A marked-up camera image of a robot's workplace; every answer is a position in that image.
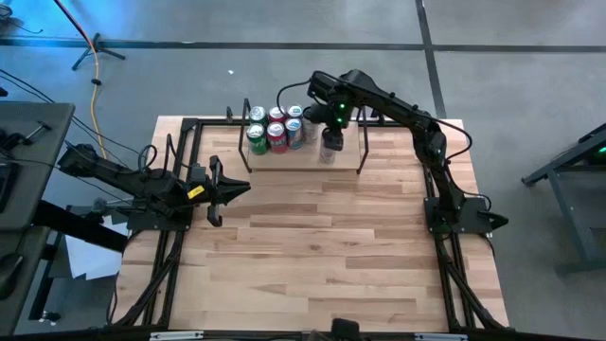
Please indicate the black aluminium table frame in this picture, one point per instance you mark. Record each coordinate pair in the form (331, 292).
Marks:
(208, 123)

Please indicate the black desk crossbar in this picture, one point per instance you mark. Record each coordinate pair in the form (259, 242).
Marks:
(80, 228)

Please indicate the gray metal cart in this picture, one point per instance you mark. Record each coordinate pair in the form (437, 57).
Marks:
(563, 222)

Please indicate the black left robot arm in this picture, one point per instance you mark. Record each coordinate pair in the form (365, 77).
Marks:
(123, 177)

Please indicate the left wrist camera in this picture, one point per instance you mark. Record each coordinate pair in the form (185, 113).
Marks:
(199, 173)

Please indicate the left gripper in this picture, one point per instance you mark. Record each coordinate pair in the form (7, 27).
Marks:
(214, 189)

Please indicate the tall silver Celsius can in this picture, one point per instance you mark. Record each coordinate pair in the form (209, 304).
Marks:
(293, 135)

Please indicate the gray desk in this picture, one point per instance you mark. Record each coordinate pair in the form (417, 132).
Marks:
(57, 118)

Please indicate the black floor stand foot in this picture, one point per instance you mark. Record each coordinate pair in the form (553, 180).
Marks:
(97, 47)

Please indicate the orange-red Fanta can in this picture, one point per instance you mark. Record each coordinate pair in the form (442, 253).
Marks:
(277, 113)
(276, 139)

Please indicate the yellow label tag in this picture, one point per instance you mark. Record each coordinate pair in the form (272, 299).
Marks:
(195, 192)

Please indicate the black keyboard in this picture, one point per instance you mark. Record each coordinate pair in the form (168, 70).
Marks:
(5, 184)

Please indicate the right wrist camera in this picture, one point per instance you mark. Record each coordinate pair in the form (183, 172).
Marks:
(315, 114)

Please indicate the black desk clamp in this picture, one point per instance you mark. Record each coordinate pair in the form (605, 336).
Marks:
(14, 139)

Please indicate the black round cylinder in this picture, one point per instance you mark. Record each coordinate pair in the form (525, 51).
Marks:
(310, 133)
(327, 155)

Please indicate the silver metal bracket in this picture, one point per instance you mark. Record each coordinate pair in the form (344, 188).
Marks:
(176, 335)
(440, 337)

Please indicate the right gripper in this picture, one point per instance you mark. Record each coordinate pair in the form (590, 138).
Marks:
(338, 113)

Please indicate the slim blue drink can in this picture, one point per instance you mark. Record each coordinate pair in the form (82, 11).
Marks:
(294, 111)

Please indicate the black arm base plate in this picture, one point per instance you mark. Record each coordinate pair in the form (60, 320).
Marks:
(142, 222)
(473, 210)

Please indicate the black device with green light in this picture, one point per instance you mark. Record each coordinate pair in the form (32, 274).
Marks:
(600, 152)

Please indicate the green Sprite can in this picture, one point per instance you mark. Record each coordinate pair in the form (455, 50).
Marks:
(257, 142)
(258, 114)

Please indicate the black computer mouse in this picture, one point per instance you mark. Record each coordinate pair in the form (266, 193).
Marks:
(9, 274)

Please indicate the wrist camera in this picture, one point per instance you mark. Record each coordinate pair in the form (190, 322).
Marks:
(199, 173)
(315, 114)

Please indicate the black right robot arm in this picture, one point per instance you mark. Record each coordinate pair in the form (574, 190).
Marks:
(402, 113)

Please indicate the black table clamp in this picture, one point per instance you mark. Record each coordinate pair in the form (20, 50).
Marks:
(229, 115)
(379, 117)

